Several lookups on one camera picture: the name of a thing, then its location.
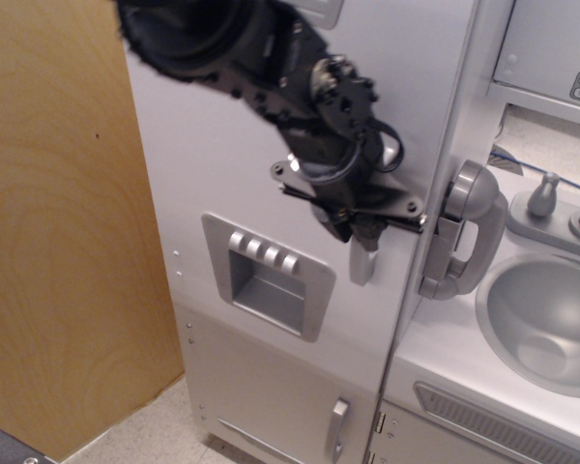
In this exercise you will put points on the silver freezer door handle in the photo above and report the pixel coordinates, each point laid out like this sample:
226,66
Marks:
339,415

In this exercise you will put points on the silver ice dispenser panel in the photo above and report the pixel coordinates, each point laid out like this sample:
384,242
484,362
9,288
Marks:
273,282

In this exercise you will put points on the white toy fridge door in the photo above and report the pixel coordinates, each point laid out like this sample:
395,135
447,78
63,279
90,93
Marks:
208,152

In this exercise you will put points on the silver toy telephone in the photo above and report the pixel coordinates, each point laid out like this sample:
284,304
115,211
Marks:
468,232

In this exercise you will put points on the white lower freezer door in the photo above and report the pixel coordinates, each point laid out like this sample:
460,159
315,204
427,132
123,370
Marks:
264,401

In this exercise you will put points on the brass cabinet hinge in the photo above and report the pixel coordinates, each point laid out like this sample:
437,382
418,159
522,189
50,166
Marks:
380,421

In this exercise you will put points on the toy microwave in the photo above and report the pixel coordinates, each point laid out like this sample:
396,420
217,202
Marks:
539,62

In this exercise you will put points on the grey base with screw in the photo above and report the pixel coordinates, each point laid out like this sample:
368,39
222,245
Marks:
14,451

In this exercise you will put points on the silver toy faucet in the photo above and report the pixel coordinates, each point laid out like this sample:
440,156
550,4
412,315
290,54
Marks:
540,216

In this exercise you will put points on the grey oven vent panel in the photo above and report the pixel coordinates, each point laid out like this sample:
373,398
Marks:
494,429

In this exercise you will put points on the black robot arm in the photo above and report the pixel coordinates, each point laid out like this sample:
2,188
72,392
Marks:
268,55

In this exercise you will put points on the silver fridge door handle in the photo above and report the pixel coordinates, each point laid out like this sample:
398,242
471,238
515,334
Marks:
362,262

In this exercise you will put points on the silver toy sink basin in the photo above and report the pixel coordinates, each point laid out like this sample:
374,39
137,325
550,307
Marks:
528,310

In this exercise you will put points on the plywood board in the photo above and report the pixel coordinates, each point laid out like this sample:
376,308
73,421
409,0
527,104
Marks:
87,332

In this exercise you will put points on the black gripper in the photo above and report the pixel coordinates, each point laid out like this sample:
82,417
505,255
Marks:
382,199

